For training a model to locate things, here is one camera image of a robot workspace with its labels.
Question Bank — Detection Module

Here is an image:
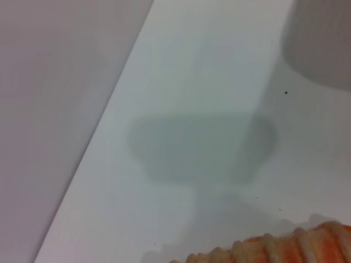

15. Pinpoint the orange striped bread toy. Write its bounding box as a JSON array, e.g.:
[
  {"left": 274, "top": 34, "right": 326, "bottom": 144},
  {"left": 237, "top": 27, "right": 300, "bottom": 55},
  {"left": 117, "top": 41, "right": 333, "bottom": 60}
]
[{"left": 168, "top": 220, "right": 351, "bottom": 263}]

